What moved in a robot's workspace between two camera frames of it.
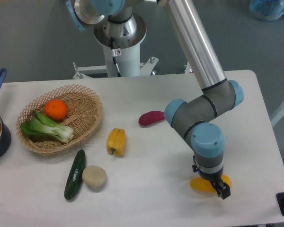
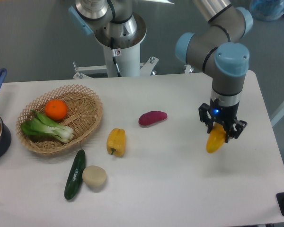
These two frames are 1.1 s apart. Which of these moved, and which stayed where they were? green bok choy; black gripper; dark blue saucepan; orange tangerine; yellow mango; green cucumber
Moved: yellow mango; black gripper
Stayed: green cucumber; green bok choy; orange tangerine; dark blue saucepan
